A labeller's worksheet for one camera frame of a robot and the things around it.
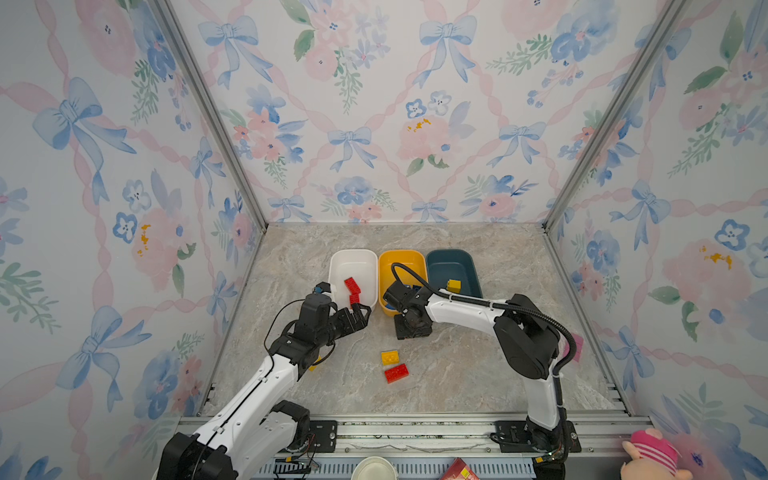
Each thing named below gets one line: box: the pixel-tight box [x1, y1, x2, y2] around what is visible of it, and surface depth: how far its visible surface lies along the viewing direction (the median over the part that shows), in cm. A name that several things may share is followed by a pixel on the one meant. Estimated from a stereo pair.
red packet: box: [440, 457, 480, 480], surface depth 68 cm
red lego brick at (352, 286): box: [344, 277, 361, 295], surface depth 102 cm
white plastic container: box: [328, 249, 378, 312], surface depth 105 cm
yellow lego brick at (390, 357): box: [381, 350, 400, 366], surface depth 88 cm
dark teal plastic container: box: [426, 249, 483, 299], surface depth 106 cm
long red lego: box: [384, 364, 409, 384], surface depth 85 cm
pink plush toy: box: [620, 427, 694, 480], surface depth 68 cm
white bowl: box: [350, 456, 398, 480], surface depth 70 cm
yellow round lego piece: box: [447, 279, 462, 293], surface depth 102 cm
